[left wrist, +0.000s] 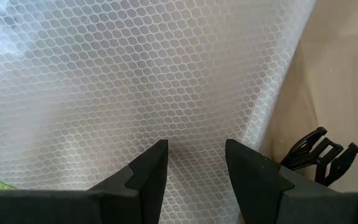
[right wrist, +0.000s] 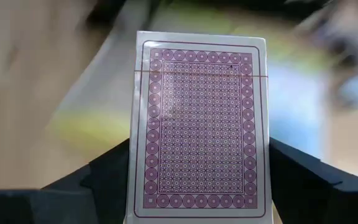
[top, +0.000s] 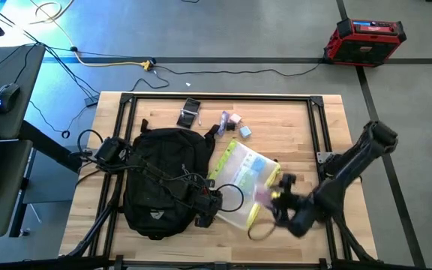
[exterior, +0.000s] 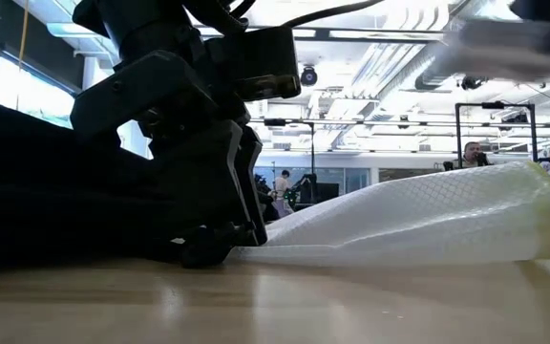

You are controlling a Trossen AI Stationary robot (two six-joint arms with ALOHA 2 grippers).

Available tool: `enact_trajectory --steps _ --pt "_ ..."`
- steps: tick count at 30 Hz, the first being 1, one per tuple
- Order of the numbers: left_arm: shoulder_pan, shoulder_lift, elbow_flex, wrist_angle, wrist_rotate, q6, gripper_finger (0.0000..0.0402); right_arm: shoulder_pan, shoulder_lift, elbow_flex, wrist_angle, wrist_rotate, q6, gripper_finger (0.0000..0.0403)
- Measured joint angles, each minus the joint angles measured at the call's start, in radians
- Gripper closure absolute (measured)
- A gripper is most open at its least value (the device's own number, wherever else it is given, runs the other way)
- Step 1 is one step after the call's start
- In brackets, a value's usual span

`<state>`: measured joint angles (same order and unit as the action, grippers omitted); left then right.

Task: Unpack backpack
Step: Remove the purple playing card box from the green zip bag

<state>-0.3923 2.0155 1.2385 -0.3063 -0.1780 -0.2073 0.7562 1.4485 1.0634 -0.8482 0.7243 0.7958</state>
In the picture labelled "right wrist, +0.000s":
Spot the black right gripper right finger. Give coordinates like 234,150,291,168
268,138,358,224

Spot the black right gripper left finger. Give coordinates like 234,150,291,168
0,138,131,224

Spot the purple-patterned playing card deck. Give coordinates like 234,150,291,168
125,30,275,224

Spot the clear yellow-trimmed zip pouch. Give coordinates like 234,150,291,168
45,0,334,162

